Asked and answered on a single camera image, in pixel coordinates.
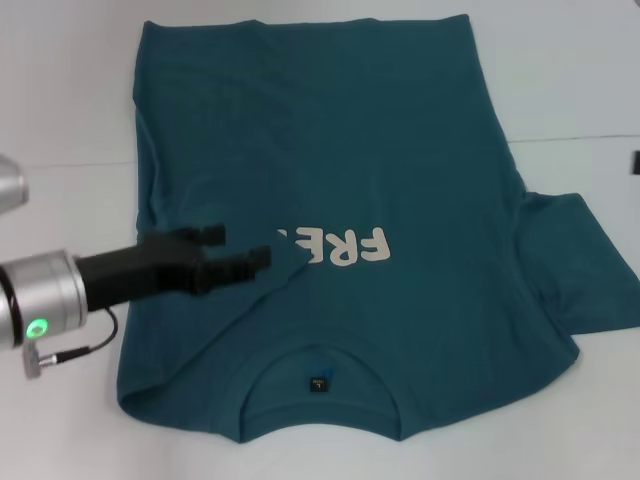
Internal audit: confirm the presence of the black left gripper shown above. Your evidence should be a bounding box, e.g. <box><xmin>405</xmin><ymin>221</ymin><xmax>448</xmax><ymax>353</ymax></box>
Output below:
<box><xmin>74</xmin><ymin>223</ymin><xmax>273</xmax><ymax>314</ymax></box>

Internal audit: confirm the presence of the teal t-shirt with FREE print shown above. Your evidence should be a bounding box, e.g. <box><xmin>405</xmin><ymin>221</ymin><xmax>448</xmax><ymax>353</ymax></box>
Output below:
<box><xmin>115</xmin><ymin>17</ymin><xmax>640</xmax><ymax>445</ymax></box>

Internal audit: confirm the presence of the left gripper cable with plug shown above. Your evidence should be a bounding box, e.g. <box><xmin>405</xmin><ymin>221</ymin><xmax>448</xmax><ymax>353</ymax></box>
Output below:
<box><xmin>22</xmin><ymin>307</ymin><xmax>119</xmax><ymax>382</ymax></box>

